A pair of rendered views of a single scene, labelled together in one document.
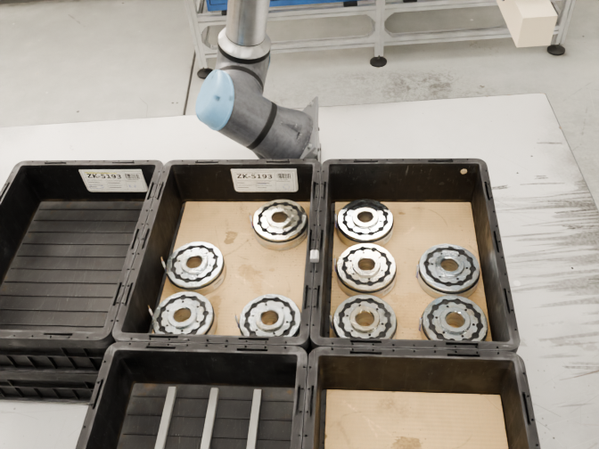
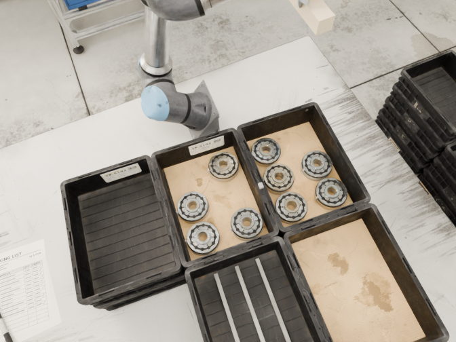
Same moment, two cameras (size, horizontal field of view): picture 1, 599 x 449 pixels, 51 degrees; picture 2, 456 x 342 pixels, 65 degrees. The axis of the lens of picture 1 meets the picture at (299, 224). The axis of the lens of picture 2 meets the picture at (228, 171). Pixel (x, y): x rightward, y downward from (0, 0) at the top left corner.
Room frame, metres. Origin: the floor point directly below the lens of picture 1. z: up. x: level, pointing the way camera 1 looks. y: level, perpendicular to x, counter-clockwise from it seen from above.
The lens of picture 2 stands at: (0.26, 0.24, 1.96)
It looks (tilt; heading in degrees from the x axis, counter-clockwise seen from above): 64 degrees down; 337
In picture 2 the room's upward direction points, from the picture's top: 5 degrees counter-clockwise
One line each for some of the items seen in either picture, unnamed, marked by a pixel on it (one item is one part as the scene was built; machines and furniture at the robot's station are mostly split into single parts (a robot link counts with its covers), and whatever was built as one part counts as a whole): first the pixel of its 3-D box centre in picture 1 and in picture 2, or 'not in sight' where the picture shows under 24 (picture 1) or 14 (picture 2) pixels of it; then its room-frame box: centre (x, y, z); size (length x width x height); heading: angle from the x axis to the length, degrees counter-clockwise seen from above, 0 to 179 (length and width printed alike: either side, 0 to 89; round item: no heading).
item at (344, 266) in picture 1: (365, 266); (279, 176); (0.66, -0.11, 0.86); 0.10 x 0.10 x 0.01
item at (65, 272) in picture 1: (69, 260); (123, 229); (0.74, 0.42, 0.87); 0.40 x 0.30 x 0.11; 171
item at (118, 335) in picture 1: (227, 243); (211, 192); (0.69, 0.12, 0.92); 0.40 x 0.30 x 0.02; 171
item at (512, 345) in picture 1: (406, 245); (299, 163); (0.65, -0.17, 0.92); 0.40 x 0.30 x 0.02; 171
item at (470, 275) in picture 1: (448, 266); (317, 163); (0.64, -0.25, 0.86); 0.10 x 0.10 x 0.01
